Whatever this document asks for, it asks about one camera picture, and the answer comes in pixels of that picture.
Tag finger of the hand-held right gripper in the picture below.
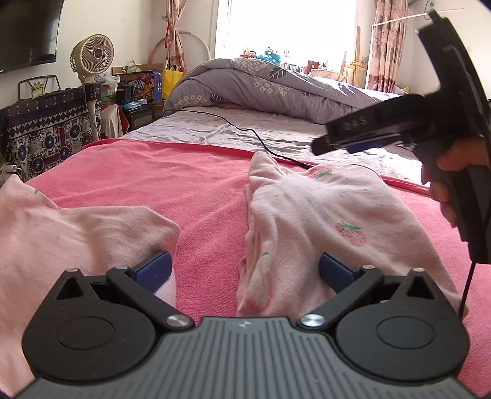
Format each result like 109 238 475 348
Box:
312 132 403 156

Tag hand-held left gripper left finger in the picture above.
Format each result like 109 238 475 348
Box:
44 251 194 331

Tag grey floral quilt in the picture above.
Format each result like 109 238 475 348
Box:
163 57 407 125

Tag black television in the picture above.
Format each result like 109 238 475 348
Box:
0 0 64 73

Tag colourful game box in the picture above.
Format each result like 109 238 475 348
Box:
117 69 162 104

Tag pink printed pajama top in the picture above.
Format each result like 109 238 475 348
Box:
0 174 181 397

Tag pink floral curtain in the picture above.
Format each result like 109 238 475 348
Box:
366 0 409 95
163 0 187 73

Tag black wire rack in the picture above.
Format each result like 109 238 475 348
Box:
17 75 62 101

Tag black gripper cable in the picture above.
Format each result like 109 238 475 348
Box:
458 261 478 319

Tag blue plush toy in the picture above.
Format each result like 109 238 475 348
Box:
256 46 282 64

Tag beige standing fan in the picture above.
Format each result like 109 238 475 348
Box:
70 34 115 141

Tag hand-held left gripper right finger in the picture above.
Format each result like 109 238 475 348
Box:
299 252 447 329

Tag pink towel blanket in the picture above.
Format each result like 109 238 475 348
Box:
23 139 491 384

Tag wooden easel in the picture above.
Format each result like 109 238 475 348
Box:
341 27 369 87

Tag yellow paper bag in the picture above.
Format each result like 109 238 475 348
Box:
162 63 185 100

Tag pink hula hoop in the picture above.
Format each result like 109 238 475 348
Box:
148 31 211 72

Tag person's right hand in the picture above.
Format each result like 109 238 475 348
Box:
421 136 491 230

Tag white plastic bag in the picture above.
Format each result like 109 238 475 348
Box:
94 73 119 91

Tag grey bed sheet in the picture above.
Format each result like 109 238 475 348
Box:
121 105 434 188

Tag black charging cable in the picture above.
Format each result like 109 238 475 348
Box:
161 109 313 169

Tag pink strawberry pajama pants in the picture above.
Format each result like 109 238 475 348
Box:
236 151 469 319

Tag dark patterned furniture cover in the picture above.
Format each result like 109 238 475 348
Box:
0 86 102 181

